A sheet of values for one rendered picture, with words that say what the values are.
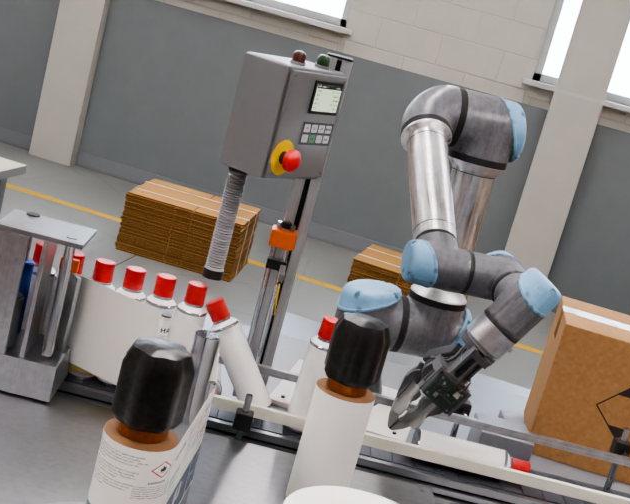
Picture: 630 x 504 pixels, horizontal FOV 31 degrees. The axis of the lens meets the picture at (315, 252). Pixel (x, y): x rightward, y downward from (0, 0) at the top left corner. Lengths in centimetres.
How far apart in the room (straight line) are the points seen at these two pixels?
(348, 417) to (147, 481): 40
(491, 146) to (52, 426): 98
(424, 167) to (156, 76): 567
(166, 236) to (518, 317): 426
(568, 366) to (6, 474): 110
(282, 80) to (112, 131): 596
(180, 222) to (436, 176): 401
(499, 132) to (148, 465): 113
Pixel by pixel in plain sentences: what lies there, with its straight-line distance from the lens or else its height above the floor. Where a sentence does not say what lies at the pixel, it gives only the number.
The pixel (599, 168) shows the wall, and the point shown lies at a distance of 723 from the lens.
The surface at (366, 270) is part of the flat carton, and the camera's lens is 631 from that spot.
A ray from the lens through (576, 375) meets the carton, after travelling 225.
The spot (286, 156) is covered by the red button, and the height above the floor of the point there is 133.
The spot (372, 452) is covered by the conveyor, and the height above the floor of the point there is 88.
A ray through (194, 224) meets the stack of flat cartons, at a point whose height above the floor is 24.
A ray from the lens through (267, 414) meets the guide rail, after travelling 194.
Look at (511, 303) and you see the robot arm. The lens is 188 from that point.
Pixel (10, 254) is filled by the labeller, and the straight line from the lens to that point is 180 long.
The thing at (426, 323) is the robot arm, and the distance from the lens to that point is 227.
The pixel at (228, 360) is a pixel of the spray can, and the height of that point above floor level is 97.
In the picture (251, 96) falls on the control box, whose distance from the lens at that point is 188.
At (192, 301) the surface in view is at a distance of 191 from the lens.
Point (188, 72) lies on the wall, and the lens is 757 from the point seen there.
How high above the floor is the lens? 162
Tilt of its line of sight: 13 degrees down
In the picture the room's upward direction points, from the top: 15 degrees clockwise
